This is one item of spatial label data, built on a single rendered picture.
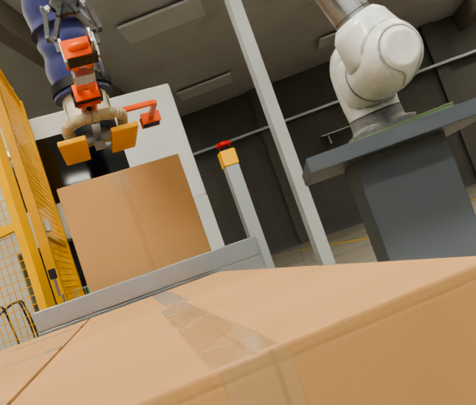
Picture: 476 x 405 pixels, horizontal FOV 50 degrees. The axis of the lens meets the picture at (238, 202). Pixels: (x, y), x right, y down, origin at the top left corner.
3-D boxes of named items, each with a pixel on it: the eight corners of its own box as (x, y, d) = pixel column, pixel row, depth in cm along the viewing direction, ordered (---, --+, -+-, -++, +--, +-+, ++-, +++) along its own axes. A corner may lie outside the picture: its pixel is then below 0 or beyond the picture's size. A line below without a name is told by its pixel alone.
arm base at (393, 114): (404, 124, 162) (397, 108, 162) (418, 115, 140) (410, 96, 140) (349, 146, 165) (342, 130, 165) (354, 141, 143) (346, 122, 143)
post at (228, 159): (292, 371, 223) (217, 155, 229) (306, 365, 224) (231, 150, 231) (297, 374, 216) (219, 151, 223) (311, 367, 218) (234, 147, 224)
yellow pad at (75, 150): (67, 166, 211) (63, 154, 211) (91, 159, 214) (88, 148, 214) (58, 147, 178) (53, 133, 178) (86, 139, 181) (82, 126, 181)
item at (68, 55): (67, 71, 144) (62, 54, 144) (93, 64, 146) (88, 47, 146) (64, 59, 136) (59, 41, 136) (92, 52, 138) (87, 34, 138)
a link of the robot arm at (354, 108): (390, 109, 159) (363, 43, 159) (413, 95, 141) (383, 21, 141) (342, 128, 158) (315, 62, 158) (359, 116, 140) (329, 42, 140)
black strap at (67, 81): (56, 108, 207) (53, 99, 208) (112, 94, 213) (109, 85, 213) (49, 90, 186) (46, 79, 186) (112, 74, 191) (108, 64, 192)
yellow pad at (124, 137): (112, 153, 216) (108, 142, 216) (135, 146, 218) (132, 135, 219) (112, 132, 183) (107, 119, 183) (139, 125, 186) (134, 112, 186)
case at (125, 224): (104, 302, 215) (75, 212, 218) (194, 270, 225) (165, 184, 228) (96, 312, 157) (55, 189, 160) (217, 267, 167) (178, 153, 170)
